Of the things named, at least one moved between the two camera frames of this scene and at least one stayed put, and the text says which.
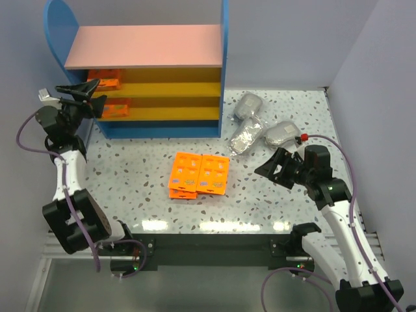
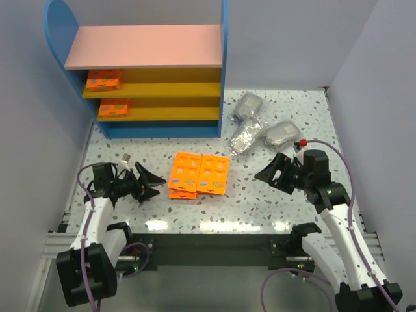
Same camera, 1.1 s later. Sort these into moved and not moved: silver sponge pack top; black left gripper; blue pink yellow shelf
Moved: black left gripper
Not moved: blue pink yellow shelf; silver sponge pack top
